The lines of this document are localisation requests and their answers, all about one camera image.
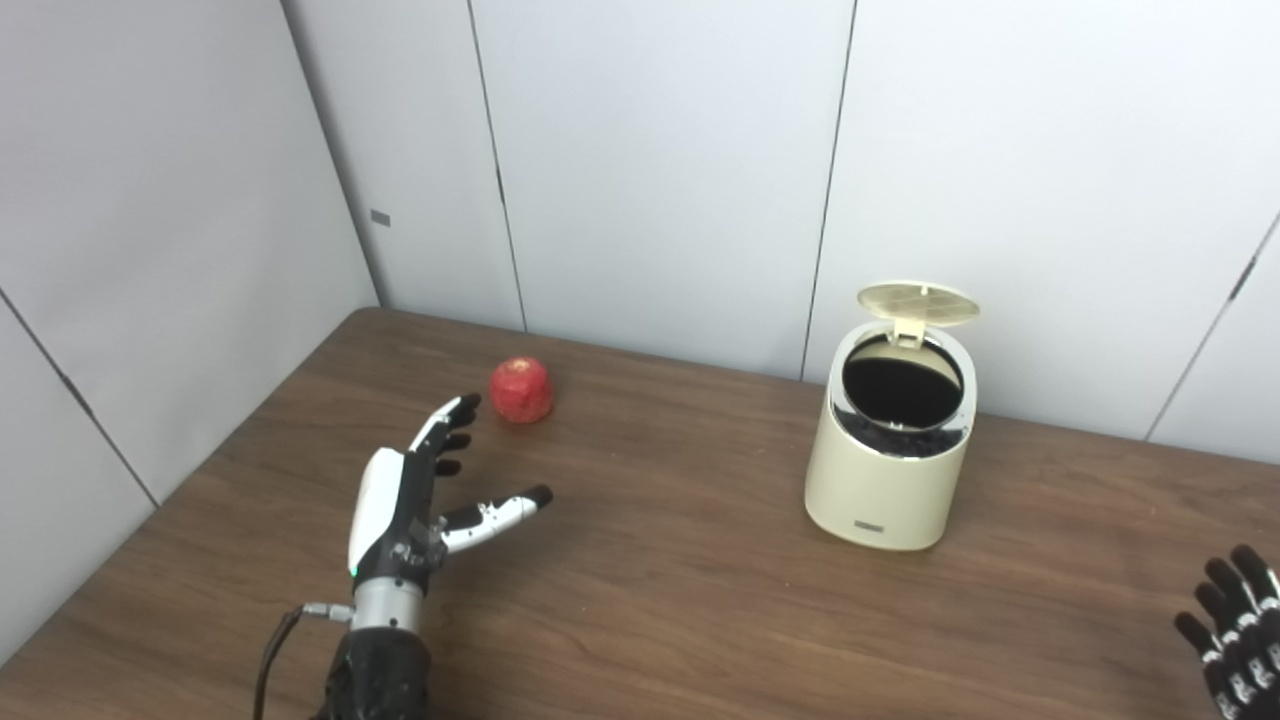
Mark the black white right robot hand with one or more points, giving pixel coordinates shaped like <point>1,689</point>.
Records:
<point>1250,650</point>

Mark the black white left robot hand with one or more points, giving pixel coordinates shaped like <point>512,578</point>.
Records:
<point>385,510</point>

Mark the red apple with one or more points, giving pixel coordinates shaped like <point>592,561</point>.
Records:
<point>521,390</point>

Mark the cream round bin lid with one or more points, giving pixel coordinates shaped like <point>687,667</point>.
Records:
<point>918,303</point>

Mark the cream-colored bin body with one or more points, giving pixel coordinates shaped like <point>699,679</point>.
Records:
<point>880,490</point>

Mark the black wall panel hinge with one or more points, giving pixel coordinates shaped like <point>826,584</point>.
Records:
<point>1243,279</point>
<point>500,185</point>
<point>72,384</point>

